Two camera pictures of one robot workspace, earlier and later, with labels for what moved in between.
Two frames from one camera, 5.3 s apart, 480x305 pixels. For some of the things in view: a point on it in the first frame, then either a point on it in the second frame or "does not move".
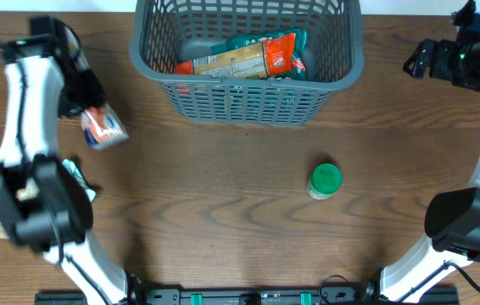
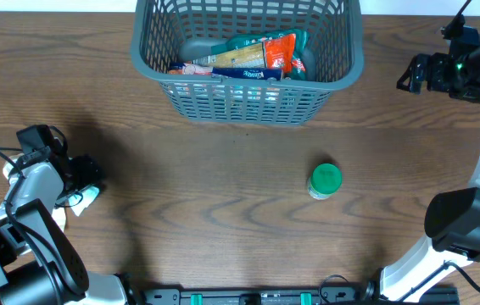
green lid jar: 326,179 does not move
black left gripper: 95,94 -> 94,169
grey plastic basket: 162,30 does not move
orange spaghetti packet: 273,56 does not move
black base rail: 348,296 does not move
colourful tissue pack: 102,128 -> 198,69
